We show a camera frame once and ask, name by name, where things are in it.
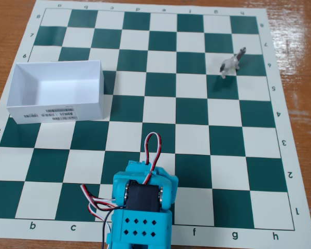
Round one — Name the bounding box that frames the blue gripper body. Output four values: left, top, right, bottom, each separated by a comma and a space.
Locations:
128, 160, 179, 188

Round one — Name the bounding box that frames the grey white toy horse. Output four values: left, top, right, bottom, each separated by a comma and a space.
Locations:
219, 47, 247, 79

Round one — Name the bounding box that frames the white cardboard box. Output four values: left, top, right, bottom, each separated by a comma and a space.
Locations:
6, 60, 105, 125

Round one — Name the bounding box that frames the green white chessboard mat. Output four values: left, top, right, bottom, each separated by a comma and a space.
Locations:
0, 0, 311, 248

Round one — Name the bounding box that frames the gripper servo wire bundle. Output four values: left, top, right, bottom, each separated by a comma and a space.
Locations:
144, 132, 163, 183

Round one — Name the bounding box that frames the wrist servo wire bundle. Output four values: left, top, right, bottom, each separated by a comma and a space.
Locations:
80, 183, 118, 249

